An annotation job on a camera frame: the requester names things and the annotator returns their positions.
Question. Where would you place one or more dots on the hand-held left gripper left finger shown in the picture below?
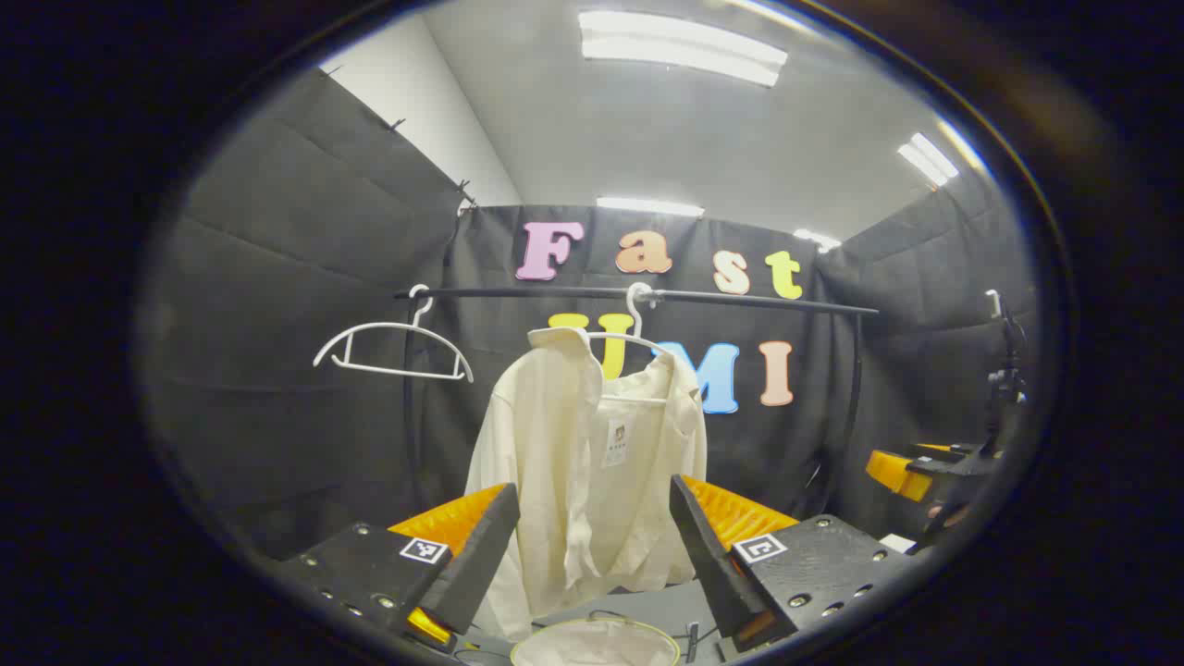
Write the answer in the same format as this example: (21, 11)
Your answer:
(481, 564)

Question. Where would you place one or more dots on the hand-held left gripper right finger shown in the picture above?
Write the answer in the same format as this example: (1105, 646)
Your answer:
(717, 564)

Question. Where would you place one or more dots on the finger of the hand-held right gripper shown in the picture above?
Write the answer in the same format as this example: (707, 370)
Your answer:
(897, 474)

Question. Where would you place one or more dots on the white laundry hamper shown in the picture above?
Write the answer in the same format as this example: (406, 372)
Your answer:
(592, 647)

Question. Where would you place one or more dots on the cream white shirt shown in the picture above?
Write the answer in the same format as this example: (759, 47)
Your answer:
(555, 444)

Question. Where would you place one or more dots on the white plastic hanger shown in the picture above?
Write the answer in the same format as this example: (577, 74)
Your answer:
(636, 324)
(398, 370)

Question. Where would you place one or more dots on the white sheet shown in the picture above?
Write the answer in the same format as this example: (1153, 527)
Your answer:
(897, 543)

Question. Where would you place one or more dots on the black backdrop cloth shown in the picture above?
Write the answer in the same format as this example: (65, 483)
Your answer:
(305, 277)

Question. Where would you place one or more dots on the black clothes rail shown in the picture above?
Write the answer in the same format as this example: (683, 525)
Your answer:
(758, 300)

